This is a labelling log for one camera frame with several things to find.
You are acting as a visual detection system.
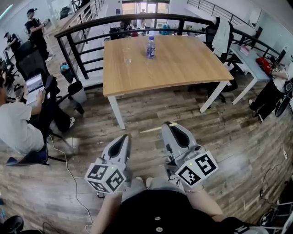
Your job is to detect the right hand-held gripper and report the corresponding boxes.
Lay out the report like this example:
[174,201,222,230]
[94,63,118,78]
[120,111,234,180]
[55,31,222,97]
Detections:
[161,121,220,189]

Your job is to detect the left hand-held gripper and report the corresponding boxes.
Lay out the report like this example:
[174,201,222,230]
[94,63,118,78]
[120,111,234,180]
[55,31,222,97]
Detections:
[84,134,133,198]

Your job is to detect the yellow and white straw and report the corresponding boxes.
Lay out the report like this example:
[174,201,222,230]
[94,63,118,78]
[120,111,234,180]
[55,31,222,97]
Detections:
[140,122,178,134]

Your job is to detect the clear drinking glass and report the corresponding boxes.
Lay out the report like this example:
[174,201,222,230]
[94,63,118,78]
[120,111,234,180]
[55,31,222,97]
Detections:
[123,47,133,64]

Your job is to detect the person's left forearm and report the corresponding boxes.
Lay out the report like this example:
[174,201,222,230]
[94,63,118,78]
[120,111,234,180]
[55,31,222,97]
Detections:
[90,193,123,234]

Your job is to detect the person's right forearm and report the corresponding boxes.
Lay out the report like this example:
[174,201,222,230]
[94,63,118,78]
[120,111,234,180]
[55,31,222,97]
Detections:
[184,184,224,221]

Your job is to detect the white table leg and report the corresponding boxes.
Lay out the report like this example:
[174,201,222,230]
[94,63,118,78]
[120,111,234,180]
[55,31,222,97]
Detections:
[200,80,229,113]
[107,95,126,130]

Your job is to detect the person's grey denim shorts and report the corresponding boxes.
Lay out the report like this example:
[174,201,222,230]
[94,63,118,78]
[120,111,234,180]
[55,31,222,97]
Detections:
[121,176,186,202]

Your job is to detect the white waste bin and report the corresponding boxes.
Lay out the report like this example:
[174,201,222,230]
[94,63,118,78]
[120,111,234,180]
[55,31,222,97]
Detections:
[70,85,88,105]

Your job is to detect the person's black shirt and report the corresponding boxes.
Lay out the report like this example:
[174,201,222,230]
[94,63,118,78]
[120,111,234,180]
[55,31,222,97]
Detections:
[107,189,270,234]

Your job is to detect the dark blue chair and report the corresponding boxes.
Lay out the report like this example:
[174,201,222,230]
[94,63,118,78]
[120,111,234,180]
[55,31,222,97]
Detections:
[5,141,50,167]

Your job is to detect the black waste bin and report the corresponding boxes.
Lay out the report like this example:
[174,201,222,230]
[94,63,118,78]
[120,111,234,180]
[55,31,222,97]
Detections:
[60,63,75,84]

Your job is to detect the blue capped water bottle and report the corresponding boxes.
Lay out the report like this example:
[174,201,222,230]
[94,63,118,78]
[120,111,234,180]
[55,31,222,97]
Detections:
[146,35,157,59]

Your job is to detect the light grey desk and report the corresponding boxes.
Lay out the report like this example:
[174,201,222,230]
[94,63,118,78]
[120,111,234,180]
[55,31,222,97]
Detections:
[228,43,273,106]

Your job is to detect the open laptop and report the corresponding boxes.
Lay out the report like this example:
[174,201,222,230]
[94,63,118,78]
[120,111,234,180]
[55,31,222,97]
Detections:
[25,73,46,106]

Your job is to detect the white jacket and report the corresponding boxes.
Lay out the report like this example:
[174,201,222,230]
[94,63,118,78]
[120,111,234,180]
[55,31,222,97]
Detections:
[212,17,231,58]

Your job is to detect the red bag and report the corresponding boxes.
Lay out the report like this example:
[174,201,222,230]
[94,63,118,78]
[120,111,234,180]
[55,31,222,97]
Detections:
[255,57,275,72]

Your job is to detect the black mesh office chair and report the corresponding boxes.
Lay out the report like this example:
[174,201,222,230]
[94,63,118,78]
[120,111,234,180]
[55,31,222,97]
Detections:
[15,40,86,115]

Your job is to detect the light wooden table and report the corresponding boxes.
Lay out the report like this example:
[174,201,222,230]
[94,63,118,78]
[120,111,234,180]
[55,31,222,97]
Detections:
[54,13,284,80]

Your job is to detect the thin metal bracelet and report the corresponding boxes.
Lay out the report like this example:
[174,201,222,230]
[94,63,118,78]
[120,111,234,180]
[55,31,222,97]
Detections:
[184,185,205,194]

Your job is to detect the white floor cable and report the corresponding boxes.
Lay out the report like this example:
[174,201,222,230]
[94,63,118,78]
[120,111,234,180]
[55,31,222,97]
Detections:
[48,134,94,231]

